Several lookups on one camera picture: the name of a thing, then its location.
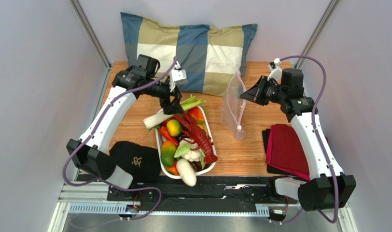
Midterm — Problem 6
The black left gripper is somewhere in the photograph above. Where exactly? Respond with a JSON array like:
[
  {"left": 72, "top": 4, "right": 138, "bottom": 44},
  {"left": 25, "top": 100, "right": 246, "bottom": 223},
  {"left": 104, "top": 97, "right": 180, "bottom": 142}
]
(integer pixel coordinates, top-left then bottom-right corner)
[{"left": 144, "top": 78, "right": 184, "bottom": 115}]

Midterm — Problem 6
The yellow green lemon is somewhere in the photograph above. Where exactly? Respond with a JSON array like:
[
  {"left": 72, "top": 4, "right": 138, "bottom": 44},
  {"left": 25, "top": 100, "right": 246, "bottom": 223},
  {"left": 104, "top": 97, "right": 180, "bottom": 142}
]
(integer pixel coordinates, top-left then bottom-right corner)
[{"left": 166, "top": 119, "right": 182, "bottom": 137}]

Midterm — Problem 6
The clear pink zip top bag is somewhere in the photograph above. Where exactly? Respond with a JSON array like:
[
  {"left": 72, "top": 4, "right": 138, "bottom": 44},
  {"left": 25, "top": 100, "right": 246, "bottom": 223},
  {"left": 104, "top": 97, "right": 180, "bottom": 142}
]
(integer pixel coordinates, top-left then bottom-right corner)
[{"left": 221, "top": 71, "right": 247, "bottom": 140}]

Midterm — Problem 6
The green celery stalk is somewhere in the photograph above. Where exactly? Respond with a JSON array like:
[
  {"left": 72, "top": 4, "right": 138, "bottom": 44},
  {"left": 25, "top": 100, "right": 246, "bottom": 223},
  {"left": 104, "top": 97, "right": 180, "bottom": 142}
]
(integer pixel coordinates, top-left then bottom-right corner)
[{"left": 143, "top": 95, "right": 206, "bottom": 129}]

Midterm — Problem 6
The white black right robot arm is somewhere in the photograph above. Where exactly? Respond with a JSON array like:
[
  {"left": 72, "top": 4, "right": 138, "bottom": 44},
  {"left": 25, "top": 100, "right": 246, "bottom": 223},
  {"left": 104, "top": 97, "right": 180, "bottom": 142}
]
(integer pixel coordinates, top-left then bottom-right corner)
[{"left": 240, "top": 68, "right": 356, "bottom": 211}]

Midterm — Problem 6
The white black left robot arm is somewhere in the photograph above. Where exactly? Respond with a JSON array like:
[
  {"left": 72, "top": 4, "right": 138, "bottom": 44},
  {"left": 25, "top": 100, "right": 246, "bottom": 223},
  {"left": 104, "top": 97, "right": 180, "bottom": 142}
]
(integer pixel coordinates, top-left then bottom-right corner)
[{"left": 62, "top": 54, "right": 186, "bottom": 191}]

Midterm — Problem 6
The orange carrot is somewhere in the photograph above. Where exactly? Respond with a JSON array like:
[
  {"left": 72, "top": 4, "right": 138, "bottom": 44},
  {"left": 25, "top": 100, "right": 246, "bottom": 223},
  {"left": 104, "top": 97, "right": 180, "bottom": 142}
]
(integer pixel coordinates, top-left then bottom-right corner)
[{"left": 159, "top": 126, "right": 179, "bottom": 147}]

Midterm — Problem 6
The red toy lobster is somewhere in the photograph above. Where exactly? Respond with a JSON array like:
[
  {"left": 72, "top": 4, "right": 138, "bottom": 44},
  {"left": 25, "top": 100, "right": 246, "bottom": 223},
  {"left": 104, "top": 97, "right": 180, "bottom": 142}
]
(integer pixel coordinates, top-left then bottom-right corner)
[{"left": 173, "top": 114, "right": 218, "bottom": 164}]

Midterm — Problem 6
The green orange mango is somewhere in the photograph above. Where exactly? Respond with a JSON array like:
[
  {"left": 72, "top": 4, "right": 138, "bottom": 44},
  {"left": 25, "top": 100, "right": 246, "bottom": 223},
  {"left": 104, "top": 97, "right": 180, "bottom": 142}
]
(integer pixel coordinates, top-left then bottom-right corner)
[{"left": 160, "top": 140, "right": 177, "bottom": 167}]

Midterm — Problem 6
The white cauliflower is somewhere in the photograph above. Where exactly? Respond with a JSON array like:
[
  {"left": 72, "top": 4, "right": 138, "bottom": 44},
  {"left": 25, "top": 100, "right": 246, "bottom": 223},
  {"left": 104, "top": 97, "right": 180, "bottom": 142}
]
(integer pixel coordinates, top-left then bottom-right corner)
[{"left": 174, "top": 140, "right": 204, "bottom": 162}]

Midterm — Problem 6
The checkered blue beige pillow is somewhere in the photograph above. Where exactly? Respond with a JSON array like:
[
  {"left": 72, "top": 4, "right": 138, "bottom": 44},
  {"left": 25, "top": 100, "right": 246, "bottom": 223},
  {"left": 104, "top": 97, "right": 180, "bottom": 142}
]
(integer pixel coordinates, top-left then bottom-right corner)
[{"left": 120, "top": 13, "right": 258, "bottom": 97}]

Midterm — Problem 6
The white plastic basket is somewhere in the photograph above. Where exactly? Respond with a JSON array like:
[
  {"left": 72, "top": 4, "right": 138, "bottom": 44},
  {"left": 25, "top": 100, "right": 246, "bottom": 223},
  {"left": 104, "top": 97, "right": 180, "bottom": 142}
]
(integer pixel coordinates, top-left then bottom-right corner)
[{"left": 155, "top": 106, "right": 218, "bottom": 180}]

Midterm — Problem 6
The small orange fruit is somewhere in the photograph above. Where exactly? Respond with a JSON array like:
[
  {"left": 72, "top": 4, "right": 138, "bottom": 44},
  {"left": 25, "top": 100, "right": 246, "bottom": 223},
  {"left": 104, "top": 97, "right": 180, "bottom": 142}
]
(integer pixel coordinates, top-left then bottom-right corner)
[{"left": 165, "top": 159, "right": 180, "bottom": 176}]

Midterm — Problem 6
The black cap with logo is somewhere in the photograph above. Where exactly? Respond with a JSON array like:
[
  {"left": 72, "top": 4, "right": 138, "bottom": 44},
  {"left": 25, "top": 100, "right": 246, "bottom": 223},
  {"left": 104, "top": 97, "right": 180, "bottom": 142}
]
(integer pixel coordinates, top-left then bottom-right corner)
[{"left": 110, "top": 141, "right": 161, "bottom": 183}]

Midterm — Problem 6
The white radish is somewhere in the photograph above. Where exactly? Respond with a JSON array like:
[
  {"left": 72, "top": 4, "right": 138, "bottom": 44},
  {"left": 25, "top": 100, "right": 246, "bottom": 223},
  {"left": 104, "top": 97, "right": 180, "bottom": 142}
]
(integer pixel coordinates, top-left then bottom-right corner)
[{"left": 176, "top": 159, "right": 197, "bottom": 187}]

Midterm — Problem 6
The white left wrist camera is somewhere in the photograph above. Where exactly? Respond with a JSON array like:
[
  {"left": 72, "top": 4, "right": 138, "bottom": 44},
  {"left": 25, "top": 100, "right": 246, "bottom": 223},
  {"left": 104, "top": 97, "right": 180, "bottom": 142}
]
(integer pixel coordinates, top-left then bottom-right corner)
[{"left": 169, "top": 61, "right": 188, "bottom": 92}]

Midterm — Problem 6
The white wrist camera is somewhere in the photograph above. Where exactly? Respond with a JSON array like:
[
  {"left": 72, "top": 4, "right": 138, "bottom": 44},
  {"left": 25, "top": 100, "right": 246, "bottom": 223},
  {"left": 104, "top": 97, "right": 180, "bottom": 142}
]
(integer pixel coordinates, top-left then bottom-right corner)
[
  {"left": 267, "top": 58, "right": 282, "bottom": 82},
  {"left": 169, "top": 61, "right": 188, "bottom": 92}
]

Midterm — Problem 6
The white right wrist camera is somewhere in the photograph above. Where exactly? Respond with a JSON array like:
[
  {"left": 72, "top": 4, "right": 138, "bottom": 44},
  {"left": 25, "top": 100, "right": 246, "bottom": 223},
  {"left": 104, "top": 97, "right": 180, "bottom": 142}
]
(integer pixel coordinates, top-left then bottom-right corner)
[{"left": 267, "top": 58, "right": 282, "bottom": 82}]

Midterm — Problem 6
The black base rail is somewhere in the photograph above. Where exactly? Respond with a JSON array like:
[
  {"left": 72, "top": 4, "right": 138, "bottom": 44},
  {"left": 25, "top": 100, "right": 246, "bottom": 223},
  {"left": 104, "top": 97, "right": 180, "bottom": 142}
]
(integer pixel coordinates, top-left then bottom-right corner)
[{"left": 59, "top": 175, "right": 300, "bottom": 221}]

